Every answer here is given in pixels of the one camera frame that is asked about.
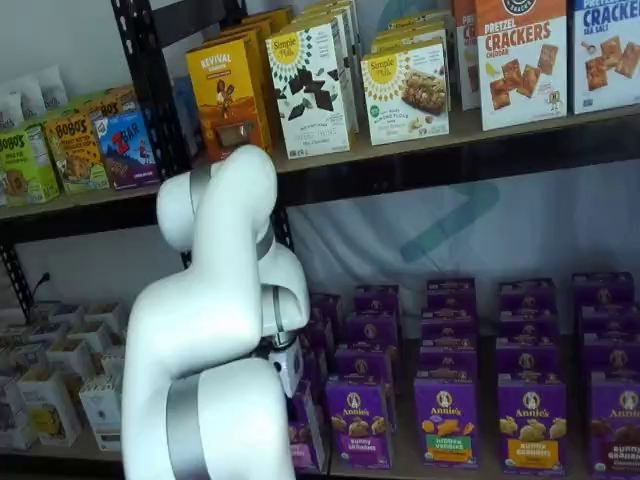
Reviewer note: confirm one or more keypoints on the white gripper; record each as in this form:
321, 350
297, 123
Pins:
287, 367

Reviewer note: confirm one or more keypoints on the purple Annie's box pink patch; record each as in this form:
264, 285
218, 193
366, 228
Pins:
306, 430

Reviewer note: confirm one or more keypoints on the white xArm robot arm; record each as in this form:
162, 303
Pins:
210, 325

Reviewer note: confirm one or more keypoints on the purple Annie's snack box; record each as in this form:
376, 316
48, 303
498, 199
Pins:
527, 360
372, 330
450, 327
607, 320
316, 367
602, 290
377, 300
321, 335
525, 295
612, 355
450, 295
527, 325
447, 362
327, 307
362, 362

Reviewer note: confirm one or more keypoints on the purple Annie's box violet patch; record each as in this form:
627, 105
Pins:
357, 425

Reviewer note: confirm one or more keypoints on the purple Annie's hidden veggies box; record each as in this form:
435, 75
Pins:
445, 425

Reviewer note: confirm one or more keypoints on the white patterned carton box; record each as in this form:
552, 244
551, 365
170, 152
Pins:
50, 410
87, 335
112, 361
47, 335
65, 314
102, 314
102, 415
15, 415
70, 360
27, 361

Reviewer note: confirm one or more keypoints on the purple Annie's box yellow patch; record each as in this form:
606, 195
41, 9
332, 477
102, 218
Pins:
532, 425

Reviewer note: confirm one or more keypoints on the Simple Mills chocolate thins box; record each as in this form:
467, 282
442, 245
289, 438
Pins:
330, 5
310, 100
325, 16

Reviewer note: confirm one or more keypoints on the orange Revival snack box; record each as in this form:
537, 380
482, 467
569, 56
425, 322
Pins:
225, 100
262, 60
272, 17

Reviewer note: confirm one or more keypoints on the Simple Mills almond bar box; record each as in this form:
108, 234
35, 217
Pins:
405, 100
410, 37
420, 22

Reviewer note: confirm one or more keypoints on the yellow Bobo's box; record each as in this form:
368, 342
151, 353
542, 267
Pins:
75, 155
107, 105

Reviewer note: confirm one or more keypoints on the green Bobo's box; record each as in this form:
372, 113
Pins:
25, 165

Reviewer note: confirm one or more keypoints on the purple Annie's box maroon patch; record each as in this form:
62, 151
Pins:
617, 430

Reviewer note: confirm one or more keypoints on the orange pretzel crackers cheddar box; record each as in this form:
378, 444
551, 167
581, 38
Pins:
465, 60
520, 75

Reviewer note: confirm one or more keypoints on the blue pretzel crackers box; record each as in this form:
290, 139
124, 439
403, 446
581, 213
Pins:
610, 65

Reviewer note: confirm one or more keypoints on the black metal shelving rack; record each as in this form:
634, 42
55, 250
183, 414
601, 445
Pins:
75, 225
450, 172

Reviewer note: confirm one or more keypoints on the white backdrop sheet teal logo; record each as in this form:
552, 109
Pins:
550, 225

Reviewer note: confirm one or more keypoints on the white stand-up pouch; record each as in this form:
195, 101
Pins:
11, 114
52, 87
29, 100

